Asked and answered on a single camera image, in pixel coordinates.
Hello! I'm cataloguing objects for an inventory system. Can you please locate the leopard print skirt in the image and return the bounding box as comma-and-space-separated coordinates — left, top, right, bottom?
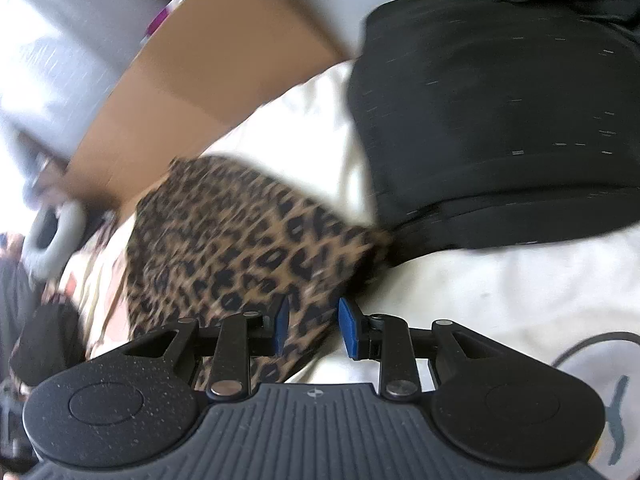
122, 155, 393, 393

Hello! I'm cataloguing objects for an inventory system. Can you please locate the white printed bed sheet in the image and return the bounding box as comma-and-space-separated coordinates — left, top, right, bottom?
50, 60, 640, 480

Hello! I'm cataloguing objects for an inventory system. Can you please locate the grey neck pillow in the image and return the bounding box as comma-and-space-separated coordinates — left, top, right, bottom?
22, 200, 86, 281

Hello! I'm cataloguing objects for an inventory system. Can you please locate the purple packet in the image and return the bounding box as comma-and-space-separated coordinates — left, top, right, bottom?
142, 0, 201, 41

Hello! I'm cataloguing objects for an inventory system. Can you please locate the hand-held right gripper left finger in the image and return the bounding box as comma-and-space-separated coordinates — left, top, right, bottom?
121, 295, 293, 402

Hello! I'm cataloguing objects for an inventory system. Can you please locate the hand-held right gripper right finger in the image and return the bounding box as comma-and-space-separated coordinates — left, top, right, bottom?
337, 297, 497, 403

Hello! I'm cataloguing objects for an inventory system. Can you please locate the folded black garment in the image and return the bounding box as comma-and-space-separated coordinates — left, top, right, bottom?
346, 0, 640, 268

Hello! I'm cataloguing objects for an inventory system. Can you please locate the grey plastic-wrapped mattress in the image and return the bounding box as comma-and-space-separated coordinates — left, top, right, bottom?
0, 0, 171, 161

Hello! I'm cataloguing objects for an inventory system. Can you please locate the folded cardboard sheet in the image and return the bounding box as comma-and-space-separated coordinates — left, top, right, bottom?
62, 0, 351, 211

